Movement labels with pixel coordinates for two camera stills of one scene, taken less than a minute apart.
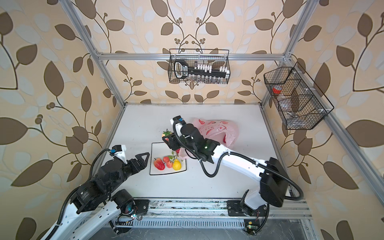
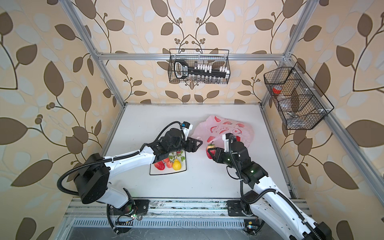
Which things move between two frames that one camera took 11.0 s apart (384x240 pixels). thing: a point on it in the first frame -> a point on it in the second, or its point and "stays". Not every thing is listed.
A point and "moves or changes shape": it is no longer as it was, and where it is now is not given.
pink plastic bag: (225, 132) moves or changes shape
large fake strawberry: (159, 164) stays
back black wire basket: (200, 66) stays
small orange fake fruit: (169, 164) stays
